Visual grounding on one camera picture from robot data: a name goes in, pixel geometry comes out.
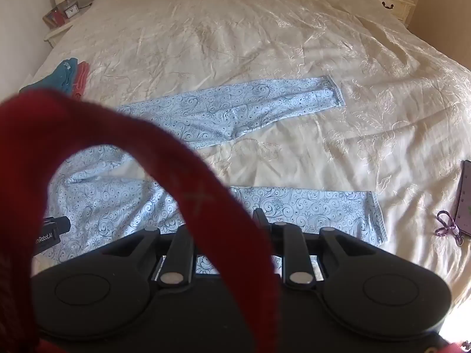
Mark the small alarm clock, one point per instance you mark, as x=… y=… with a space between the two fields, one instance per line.
x=72 y=10

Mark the cream embroidered bedspread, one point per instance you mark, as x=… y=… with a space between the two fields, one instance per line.
x=402 y=133

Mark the left white nightstand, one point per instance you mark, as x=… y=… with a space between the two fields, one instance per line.
x=55 y=35

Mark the red folded garment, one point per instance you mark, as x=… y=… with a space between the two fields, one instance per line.
x=79 y=83

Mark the framed picture on nightstand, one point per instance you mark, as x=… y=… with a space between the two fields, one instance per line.
x=54 y=18

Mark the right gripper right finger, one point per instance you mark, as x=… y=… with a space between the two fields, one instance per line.
x=297 y=268

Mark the light blue floral pants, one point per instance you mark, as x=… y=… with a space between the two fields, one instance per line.
x=103 y=208

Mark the teal folded garment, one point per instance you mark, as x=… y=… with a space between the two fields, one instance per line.
x=61 y=79

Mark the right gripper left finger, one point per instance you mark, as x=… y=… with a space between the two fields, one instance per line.
x=176 y=267

